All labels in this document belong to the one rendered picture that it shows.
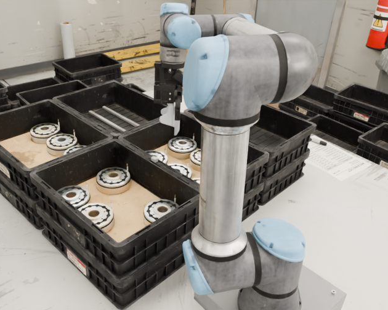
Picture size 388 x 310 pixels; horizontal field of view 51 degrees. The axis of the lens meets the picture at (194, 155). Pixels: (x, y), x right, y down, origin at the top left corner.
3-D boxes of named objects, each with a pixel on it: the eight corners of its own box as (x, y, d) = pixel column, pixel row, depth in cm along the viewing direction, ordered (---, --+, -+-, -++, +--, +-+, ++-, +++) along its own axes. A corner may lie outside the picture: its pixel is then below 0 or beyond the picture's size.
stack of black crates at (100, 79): (105, 106, 329) (101, 51, 305) (125, 120, 310) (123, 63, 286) (58, 119, 305) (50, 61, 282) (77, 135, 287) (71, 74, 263)
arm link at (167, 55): (186, 43, 115) (186, 49, 108) (186, 60, 117) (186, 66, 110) (160, 42, 115) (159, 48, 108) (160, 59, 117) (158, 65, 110)
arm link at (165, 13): (162, 4, 102) (157, 1, 110) (162, 48, 107) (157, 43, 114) (193, 5, 104) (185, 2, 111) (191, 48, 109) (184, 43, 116)
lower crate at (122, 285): (202, 254, 119) (205, 224, 113) (121, 316, 100) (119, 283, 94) (118, 194, 142) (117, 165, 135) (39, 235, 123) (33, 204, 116)
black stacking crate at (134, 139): (265, 184, 132) (270, 155, 126) (205, 226, 114) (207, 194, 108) (180, 139, 155) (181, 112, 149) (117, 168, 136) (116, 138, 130)
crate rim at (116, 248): (207, 200, 108) (208, 192, 107) (117, 257, 89) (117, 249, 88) (116, 143, 131) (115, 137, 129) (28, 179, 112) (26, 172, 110)
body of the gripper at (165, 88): (155, 98, 122) (155, 58, 117) (183, 99, 122) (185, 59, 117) (153, 106, 115) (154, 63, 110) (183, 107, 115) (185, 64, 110)
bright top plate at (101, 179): (137, 178, 124) (137, 176, 123) (109, 191, 117) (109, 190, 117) (116, 165, 129) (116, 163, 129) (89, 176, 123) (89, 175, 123)
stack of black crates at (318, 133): (362, 186, 252) (378, 138, 234) (336, 204, 234) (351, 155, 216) (308, 158, 276) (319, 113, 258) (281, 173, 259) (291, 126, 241)
